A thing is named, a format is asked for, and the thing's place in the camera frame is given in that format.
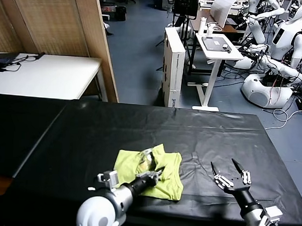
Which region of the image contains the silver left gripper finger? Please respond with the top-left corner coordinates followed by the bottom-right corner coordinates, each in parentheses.
top-left (136, 170), bottom-right (156, 180)
top-left (149, 168), bottom-right (165, 188)

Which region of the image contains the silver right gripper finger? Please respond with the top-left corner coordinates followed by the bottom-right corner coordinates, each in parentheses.
top-left (230, 157), bottom-right (253, 186)
top-left (209, 160), bottom-right (236, 190)

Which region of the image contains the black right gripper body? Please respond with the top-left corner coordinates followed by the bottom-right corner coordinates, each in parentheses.
top-left (221, 174), bottom-right (265, 217)

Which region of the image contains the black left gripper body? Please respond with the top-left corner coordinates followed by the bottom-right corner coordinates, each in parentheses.
top-left (129, 176), bottom-right (156, 197)

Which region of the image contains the yellow-green t-shirt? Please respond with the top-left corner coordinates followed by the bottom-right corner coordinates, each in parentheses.
top-left (112, 141), bottom-right (186, 202)

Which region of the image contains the black cloth table cover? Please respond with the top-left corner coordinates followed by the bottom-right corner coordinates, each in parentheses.
top-left (0, 93), bottom-right (69, 180)
top-left (7, 96), bottom-right (302, 226)

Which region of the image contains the tall white cardboard box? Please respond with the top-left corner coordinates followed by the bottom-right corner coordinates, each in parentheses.
top-left (161, 26), bottom-right (188, 109)

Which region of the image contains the white standing desk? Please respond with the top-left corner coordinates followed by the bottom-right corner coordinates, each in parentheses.
top-left (186, 33), bottom-right (246, 113)

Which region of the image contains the grey closed laptop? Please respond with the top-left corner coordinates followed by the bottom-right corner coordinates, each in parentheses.
top-left (201, 36), bottom-right (233, 53)

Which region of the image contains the white folding table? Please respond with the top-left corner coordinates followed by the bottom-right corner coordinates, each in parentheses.
top-left (0, 51), bottom-right (110, 102)

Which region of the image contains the white humanoid robot with base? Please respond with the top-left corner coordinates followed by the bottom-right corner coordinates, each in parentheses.
top-left (231, 0), bottom-right (302, 111)

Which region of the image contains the black tripod stand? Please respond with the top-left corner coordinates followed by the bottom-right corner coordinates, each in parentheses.
top-left (154, 14), bottom-right (196, 74)

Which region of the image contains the brown wooden desk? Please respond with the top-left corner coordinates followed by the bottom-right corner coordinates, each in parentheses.
top-left (189, 7), bottom-right (249, 36)

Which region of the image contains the white cup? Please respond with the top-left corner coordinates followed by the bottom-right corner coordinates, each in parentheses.
top-left (206, 22), bottom-right (217, 37)

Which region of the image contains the white drink bottle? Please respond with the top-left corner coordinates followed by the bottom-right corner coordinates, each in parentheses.
top-left (197, 16), bottom-right (208, 37)

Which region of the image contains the black waste bin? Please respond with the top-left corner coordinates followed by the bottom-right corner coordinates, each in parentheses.
top-left (114, 5), bottom-right (128, 23)

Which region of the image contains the curved white panel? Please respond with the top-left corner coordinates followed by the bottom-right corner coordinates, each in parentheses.
top-left (210, 0), bottom-right (238, 29)

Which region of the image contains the black monitor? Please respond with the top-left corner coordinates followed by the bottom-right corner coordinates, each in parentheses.
top-left (173, 0), bottom-right (200, 21)

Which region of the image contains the wooden partition screen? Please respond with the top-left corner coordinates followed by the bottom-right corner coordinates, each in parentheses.
top-left (0, 0), bottom-right (124, 104)

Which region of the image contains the flat black device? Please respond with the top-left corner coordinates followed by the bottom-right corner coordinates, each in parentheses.
top-left (0, 57), bottom-right (15, 68)

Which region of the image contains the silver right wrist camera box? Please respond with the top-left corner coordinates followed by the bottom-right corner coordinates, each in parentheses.
top-left (261, 204), bottom-right (283, 226)

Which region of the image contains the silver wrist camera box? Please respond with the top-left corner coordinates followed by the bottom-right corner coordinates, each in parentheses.
top-left (261, 204), bottom-right (283, 226)
top-left (96, 168), bottom-right (120, 190)

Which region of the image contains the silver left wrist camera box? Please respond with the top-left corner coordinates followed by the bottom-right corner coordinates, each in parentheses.
top-left (96, 168), bottom-right (120, 190)

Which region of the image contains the white floor cable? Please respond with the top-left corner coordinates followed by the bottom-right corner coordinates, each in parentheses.
top-left (263, 107), bottom-right (302, 132)

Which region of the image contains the black cable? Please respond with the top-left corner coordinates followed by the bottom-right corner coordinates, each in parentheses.
top-left (0, 50), bottom-right (46, 75)

